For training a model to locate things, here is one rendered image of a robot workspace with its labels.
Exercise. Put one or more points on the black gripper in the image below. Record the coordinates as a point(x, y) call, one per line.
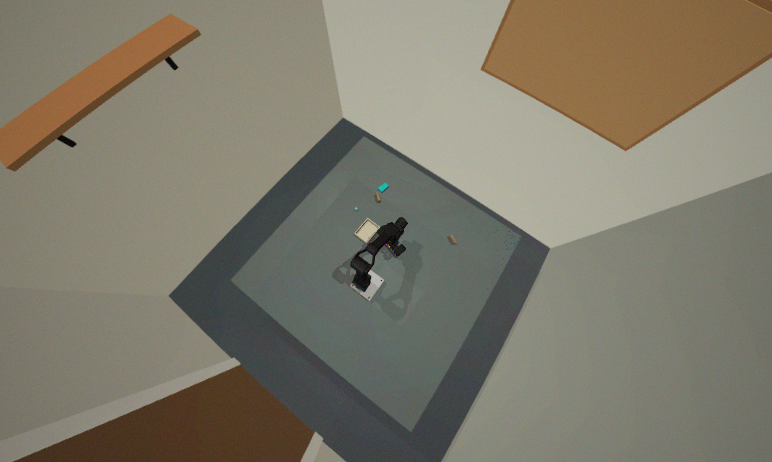
point(399, 249)

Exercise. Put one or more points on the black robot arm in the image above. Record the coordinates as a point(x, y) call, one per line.
point(391, 233)

